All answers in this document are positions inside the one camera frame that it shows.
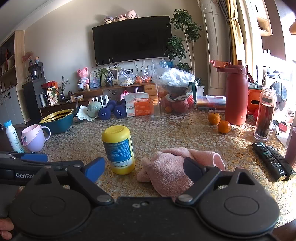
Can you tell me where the white cloth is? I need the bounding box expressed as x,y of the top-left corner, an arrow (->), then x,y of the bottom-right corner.
76,105 -> 99,121

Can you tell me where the person's left hand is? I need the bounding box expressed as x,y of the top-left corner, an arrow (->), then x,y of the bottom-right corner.
0,218 -> 14,240

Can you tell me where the black cabinet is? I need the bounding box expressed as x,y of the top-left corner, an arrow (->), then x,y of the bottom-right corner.
22,77 -> 47,116

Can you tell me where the yellow supplement bottle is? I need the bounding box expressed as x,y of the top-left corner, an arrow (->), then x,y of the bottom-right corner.
102,125 -> 136,175

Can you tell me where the yellow curtain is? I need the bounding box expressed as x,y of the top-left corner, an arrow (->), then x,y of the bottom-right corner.
225,0 -> 246,66

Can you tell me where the picture frame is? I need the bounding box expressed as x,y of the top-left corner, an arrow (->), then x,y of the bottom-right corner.
107,68 -> 121,85

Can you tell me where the black flat television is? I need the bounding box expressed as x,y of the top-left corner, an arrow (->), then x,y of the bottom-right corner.
92,15 -> 173,67

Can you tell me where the white standing air conditioner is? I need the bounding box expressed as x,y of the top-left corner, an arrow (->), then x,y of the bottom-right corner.
200,0 -> 234,98

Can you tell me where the clear plastic bag over bowl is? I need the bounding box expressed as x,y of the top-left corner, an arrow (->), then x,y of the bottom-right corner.
152,67 -> 196,93

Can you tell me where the small plant in dark vase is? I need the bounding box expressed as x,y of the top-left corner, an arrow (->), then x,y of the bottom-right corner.
99,64 -> 115,87

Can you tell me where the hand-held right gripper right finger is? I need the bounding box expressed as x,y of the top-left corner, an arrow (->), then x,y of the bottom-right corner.
176,158 -> 264,205

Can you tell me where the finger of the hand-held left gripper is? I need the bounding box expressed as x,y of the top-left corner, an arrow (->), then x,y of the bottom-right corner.
0,151 -> 49,163
45,160 -> 85,171

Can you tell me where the black coffee machine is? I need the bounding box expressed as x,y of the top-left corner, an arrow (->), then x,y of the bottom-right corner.
27,62 -> 45,80

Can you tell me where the black remote control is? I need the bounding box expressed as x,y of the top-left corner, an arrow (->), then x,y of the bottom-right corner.
266,145 -> 296,180
252,142 -> 289,182

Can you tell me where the teal bowl with yellow colander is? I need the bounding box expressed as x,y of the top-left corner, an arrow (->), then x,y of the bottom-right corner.
38,109 -> 74,135

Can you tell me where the orange white tissue box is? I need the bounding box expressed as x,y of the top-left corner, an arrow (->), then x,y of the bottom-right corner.
124,92 -> 153,118

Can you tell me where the tall potted tree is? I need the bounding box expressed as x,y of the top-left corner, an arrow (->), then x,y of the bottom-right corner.
166,9 -> 203,73

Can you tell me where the pink fluffy towel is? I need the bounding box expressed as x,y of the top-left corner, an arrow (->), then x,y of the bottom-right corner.
136,148 -> 226,202

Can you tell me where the clear drinking glass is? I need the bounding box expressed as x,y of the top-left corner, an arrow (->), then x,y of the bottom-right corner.
149,100 -> 162,119

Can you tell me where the pink plush doll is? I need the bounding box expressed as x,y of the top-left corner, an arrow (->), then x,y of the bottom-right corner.
77,67 -> 90,90

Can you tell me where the blue dumbbell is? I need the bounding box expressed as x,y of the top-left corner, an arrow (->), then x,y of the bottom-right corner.
114,103 -> 127,119
98,100 -> 117,120

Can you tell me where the plastic bag of oranges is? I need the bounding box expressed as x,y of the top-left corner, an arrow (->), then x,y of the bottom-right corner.
134,69 -> 153,84

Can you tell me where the orange tangerine with stem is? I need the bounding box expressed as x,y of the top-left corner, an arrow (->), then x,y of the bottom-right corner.
208,112 -> 221,126

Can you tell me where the white bottle with blue cap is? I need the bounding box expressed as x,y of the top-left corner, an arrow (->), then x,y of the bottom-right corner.
4,120 -> 25,153

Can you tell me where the red water bottle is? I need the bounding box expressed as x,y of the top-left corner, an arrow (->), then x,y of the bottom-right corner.
209,60 -> 249,126

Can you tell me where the stack of colourful books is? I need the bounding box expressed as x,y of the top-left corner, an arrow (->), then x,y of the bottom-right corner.
196,95 -> 227,111

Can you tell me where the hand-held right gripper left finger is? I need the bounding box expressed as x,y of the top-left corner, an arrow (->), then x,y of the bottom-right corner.
25,157 -> 115,205

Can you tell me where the white washing machine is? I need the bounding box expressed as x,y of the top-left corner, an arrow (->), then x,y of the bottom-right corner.
263,74 -> 296,117

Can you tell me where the red fruit bag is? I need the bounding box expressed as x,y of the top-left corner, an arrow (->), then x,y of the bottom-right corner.
160,92 -> 195,114

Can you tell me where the wooden television cabinet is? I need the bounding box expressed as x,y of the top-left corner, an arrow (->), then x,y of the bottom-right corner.
40,81 -> 163,117

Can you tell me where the glass tea bottle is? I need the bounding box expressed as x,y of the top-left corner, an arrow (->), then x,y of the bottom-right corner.
254,87 -> 277,142

